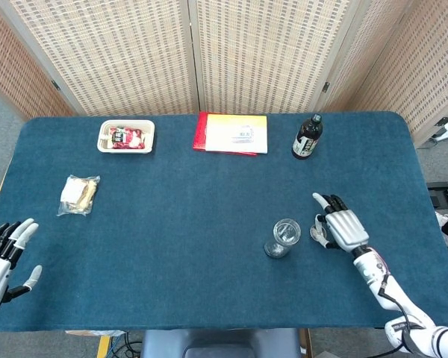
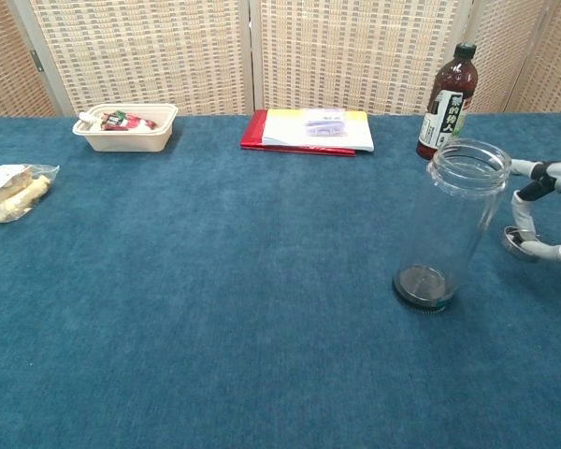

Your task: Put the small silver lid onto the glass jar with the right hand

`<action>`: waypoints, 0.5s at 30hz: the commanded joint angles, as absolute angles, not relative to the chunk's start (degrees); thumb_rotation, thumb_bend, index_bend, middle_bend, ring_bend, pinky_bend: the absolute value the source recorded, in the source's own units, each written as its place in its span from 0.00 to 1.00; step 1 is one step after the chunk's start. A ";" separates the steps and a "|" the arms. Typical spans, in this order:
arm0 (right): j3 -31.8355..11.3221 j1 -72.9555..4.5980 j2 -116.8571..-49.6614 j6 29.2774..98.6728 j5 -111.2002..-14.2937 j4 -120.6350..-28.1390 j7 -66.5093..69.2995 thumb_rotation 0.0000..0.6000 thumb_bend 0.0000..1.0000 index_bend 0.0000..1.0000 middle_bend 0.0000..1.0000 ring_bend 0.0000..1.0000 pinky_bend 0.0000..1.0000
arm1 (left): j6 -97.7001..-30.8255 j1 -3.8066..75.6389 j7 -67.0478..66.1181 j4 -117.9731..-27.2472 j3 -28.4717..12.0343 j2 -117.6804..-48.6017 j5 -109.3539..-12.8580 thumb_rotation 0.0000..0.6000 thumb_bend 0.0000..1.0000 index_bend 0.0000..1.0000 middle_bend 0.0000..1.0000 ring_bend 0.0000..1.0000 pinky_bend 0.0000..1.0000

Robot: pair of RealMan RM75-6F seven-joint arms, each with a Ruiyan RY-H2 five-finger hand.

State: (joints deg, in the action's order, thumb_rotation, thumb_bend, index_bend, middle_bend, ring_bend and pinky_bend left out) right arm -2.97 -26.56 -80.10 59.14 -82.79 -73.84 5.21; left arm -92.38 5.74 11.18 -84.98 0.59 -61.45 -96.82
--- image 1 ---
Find red snack pouch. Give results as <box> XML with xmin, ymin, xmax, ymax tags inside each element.
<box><xmin>100</xmin><ymin>126</ymin><xmax>146</xmax><ymax>151</ymax></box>

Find woven folding screen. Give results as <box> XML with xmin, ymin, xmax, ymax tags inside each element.
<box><xmin>0</xmin><ymin>0</ymin><xmax>448</xmax><ymax>146</ymax></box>

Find clear bag of snacks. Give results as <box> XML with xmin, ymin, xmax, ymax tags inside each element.
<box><xmin>56</xmin><ymin>174</ymin><xmax>101</xmax><ymax>218</ymax></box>

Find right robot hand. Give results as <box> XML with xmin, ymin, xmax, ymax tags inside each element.
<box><xmin>311</xmin><ymin>192</ymin><xmax>371</xmax><ymax>257</ymax></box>

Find beige food tray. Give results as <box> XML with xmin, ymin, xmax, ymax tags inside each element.
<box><xmin>96</xmin><ymin>119</ymin><xmax>156</xmax><ymax>154</ymax></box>

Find dark sauce bottle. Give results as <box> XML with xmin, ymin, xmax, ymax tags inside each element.
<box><xmin>291</xmin><ymin>113</ymin><xmax>324</xmax><ymax>160</ymax></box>

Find black cables on floor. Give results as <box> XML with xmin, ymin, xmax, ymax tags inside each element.
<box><xmin>108</xmin><ymin>330</ymin><xmax>143</xmax><ymax>358</ymax></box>

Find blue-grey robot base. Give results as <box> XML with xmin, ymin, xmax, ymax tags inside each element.
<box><xmin>140</xmin><ymin>327</ymin><xmax>303</xmax><ymax>358</ymax></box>

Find clear glass jar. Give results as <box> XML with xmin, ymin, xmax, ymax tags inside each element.
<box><xmin>264</xmin><ymin>218</ymin><xmax>302</xmax><ymax>260</ymax></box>

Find white booklet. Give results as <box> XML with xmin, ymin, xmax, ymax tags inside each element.
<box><xmin>205</xmin><ymin>113</ymin><xmax>269</xmax><ymax>154</ymax></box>

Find blue tablecloth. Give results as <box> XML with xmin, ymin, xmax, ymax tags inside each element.
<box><xmin>0</xmin><ymin>111</ymin><xmax>448</xmax><ymax>333</ymax></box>

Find black floor pedals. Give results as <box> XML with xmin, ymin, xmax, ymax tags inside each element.
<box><xmin>427</xmin><ymin>180</ymin><xmax>448</xmax><ymax>209</ymax></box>

